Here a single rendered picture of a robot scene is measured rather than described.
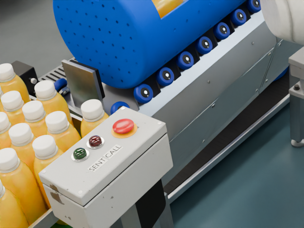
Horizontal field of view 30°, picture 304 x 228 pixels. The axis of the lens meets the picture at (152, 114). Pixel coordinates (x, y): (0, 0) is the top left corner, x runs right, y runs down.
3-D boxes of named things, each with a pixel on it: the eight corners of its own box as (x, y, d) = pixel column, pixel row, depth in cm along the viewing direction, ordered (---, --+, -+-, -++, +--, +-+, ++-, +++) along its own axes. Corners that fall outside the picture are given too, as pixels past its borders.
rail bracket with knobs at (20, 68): (50, 102, 140) (39, 68, 134) (28, 118, 136) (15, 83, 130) (26, 92, 146) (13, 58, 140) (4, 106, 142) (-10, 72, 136)
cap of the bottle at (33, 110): (26, 122, 106) (23, 115, 105) (23, 111, 110) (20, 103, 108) (46, 116, 107) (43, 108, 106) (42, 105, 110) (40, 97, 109)
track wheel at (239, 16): (240, 4, 146) (235, 7, 148) (230, 12, 144) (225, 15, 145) (250, 18, 146) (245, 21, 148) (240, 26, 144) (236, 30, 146)
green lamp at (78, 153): (90, 154, 90) (88, 148, 90) (80, 162, 89) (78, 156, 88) (80, 149, 92) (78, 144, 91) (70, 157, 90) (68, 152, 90)
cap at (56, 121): (54, 134, 102) (51, 126, 101) (43, 125, 105) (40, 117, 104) (72, 123, 104) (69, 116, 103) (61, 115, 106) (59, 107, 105)
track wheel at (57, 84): (70, 79, 133) (64, 73, 133) (56, 89, 130) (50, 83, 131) (66, 88, 137) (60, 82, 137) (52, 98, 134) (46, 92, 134)
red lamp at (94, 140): (105, 141, 92) (103, 136, 92) (95, 149, 91) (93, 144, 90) (95, 137, 94) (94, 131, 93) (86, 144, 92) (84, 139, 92)
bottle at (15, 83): (10, 130, 133) (-13, 72, 123) (37, 121, 135) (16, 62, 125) (16, 146, 128) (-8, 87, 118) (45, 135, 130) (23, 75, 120)
